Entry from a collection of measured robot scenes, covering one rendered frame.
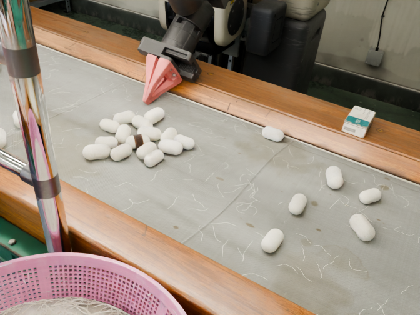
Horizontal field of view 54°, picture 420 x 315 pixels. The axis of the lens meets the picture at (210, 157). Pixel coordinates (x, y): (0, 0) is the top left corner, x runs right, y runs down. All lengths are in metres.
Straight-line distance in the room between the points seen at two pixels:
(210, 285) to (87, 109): 0.40
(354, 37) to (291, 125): 1.95
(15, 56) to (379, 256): 0.42
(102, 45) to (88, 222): 0.50
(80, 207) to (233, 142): 0.26
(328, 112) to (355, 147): 0.09
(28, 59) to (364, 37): 2.36
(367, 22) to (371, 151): 1.94
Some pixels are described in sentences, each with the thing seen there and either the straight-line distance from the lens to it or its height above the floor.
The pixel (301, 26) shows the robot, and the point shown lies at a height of 0.68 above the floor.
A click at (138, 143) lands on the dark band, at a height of 0.75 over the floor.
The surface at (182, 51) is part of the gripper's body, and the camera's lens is 0.70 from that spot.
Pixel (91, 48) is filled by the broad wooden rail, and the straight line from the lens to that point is 0.89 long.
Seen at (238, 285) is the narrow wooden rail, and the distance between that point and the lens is 0.41.
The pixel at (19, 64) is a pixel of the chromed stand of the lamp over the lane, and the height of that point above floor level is 0.96.
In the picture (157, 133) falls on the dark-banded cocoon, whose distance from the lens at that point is 0.61.
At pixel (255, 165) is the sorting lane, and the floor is 0.74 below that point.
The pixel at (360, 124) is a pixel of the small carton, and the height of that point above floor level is 0.78.
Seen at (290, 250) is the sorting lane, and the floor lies 0.74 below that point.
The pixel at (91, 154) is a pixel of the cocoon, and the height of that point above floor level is 0.75.
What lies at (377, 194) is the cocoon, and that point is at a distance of 0.58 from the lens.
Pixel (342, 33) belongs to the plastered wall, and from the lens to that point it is 2.61.
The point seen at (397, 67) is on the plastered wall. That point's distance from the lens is 2.61.
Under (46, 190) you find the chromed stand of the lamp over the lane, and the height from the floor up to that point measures 0.84.
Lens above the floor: 1.09
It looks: 36 degrees down
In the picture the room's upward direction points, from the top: 6 degrees clockwise
